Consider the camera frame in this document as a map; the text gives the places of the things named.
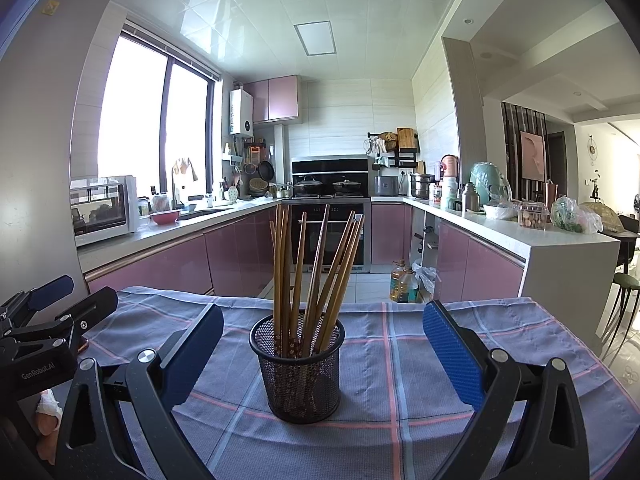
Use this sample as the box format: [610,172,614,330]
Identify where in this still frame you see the white plastic bag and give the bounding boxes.
[414,265,443,303]

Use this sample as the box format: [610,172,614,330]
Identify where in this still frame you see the black mesh holder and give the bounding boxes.
[249,312,346,425]

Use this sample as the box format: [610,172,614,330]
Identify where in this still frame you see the yellow cooking oil bottle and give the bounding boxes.
[390,259,420,303]

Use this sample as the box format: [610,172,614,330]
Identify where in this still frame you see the ceiling light panel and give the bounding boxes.
[294,21,337,56]

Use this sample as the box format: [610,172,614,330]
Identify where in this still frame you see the pink base cabinets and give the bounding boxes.
[371,202,528,303]
[82,199,293,301]

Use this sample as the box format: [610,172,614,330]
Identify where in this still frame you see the black wok with lid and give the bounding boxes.
[331,176,362,196]
[292,175,325,197]

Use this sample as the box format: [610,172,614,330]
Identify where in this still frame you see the white toaster oven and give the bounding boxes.
[70,175,140,248]

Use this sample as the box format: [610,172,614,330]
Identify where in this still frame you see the grey plaid tablecloth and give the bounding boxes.
[75,286,640,480]

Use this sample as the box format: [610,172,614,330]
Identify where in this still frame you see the wall rack with kitchen utensils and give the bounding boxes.
[222,140,276,196]

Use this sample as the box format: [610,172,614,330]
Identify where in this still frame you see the person's left hand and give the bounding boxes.
[35,389,65,466]

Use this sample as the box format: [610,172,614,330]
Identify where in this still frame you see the green air fryer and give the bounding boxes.
[470,161,512,208]

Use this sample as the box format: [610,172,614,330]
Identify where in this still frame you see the steel stock pot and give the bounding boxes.
[410,172,435,200]

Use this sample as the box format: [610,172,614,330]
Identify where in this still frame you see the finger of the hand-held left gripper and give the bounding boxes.
[0,286,119,403]
[0,274,76,333]

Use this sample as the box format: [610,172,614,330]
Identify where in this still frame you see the kitchen window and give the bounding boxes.
[96,20,222,201]

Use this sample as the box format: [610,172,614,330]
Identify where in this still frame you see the bag of green vegetables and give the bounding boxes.
[550,195,603,235]

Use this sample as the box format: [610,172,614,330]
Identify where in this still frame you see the bunch of wooden chopsticks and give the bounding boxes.
[269,203,366,361]

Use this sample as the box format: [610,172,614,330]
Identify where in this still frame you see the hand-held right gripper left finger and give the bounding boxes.
[52,303,225,480]

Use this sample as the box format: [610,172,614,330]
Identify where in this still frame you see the black integrated stove oven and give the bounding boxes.
[291,156,373,274]

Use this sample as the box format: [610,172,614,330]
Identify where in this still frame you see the white wall water heater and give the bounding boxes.
[229,87,255,136]

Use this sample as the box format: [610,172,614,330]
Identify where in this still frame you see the white bowl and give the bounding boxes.
[482,202,518,221]

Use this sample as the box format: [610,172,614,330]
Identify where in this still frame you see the pink wall cabinet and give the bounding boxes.
[244,75,303,125]

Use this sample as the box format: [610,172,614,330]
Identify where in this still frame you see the white kitchen countertop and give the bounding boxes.
[77,195,621,306]

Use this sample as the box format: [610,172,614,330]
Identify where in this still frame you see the clear plastic food container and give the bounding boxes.
[517,201,548,231]

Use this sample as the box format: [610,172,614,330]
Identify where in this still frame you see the green stool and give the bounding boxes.
[597,272,640,356]

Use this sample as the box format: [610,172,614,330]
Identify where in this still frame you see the grey refrigerator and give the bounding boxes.
[0,0,125,301]

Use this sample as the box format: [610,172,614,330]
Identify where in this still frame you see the pink wall picture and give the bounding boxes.
[520,131,547,181]

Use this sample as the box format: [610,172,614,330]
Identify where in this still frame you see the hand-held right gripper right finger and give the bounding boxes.
[422,300,592,480]

